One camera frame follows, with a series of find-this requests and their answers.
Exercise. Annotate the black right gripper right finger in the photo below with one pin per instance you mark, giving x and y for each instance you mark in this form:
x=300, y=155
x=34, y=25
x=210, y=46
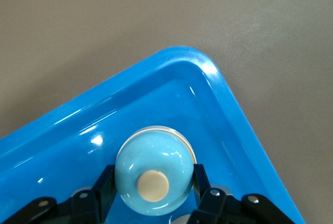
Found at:
x=221, y=203

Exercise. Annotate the light blue desk bell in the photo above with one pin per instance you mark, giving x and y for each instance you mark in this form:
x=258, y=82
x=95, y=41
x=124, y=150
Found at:
x=156, y=156

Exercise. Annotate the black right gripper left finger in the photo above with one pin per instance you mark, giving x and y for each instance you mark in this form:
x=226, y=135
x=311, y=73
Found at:
x=78, y=205

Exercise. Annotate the blue plastic tray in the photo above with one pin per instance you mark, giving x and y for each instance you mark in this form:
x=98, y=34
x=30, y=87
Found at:
x=156, y=104

